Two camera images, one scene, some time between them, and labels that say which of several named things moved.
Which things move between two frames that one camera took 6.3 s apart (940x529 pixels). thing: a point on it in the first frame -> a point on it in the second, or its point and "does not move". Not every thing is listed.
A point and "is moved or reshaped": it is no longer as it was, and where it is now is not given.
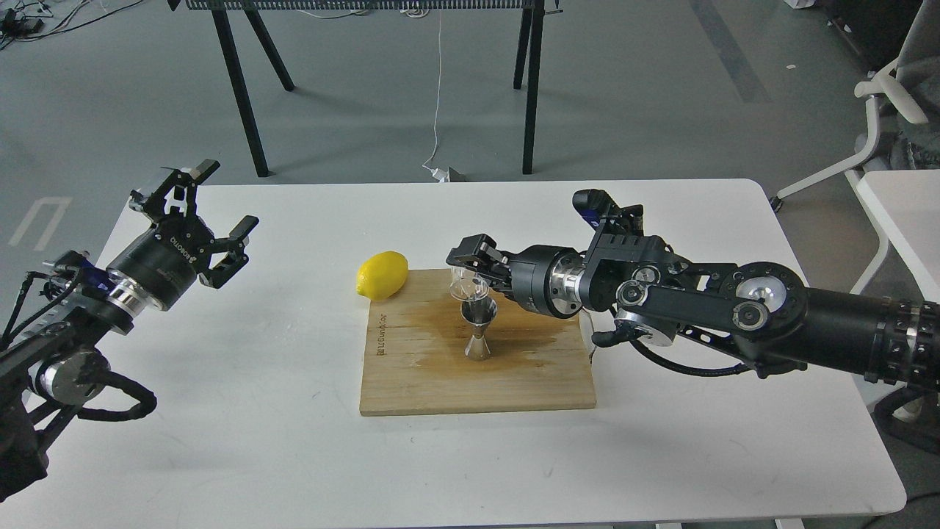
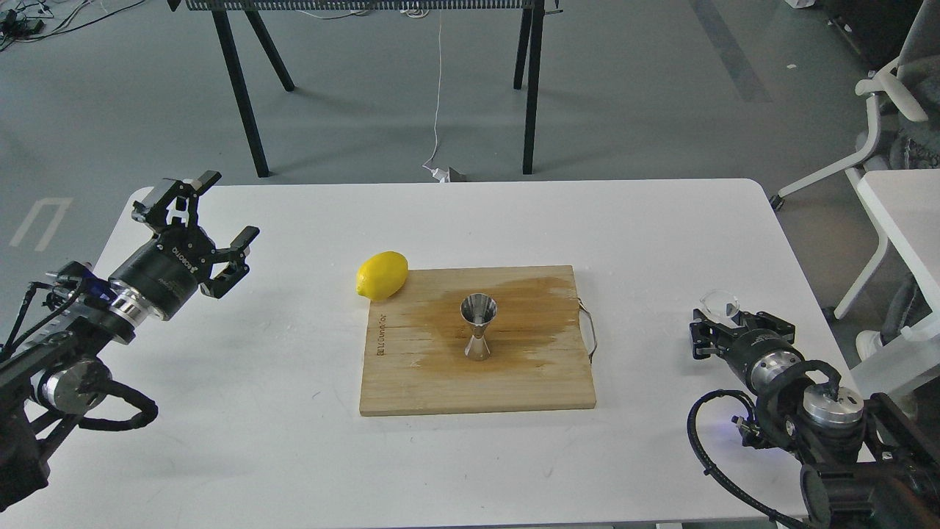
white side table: x=907 y=203 does not move
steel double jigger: x=479 y=314 does not move
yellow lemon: x=382 y=275 does not move
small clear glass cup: x=467 y=284 is moved or reshaped
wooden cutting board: x=415 y=360 does not move
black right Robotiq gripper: x=544 y=278 -> x=755 y=354
